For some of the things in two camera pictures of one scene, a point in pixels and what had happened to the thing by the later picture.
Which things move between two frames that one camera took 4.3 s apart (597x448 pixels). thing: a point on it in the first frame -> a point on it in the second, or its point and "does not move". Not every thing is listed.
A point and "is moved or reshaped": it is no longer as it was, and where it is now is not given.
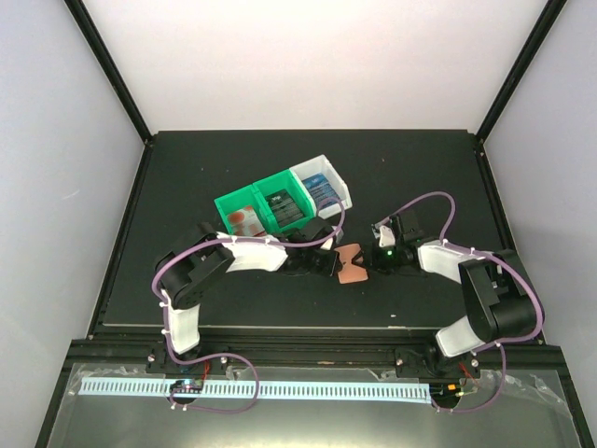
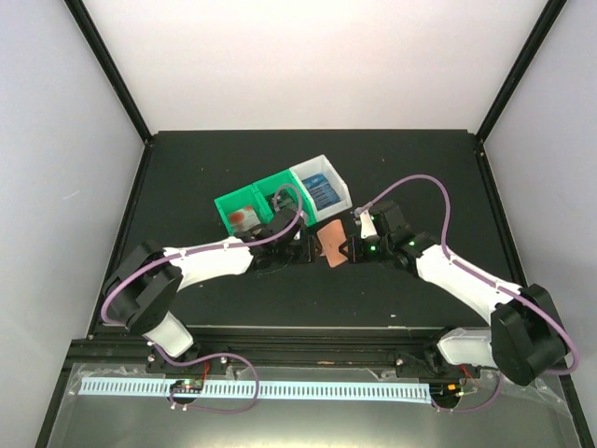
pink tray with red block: [351, 272] is moved or reshaped
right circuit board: [445, 393] does not move
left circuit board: [188, 385] does not move
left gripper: [331, 269] -> [308, 255]
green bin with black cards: [284, 202] does not move
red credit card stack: [245, 222] does not move
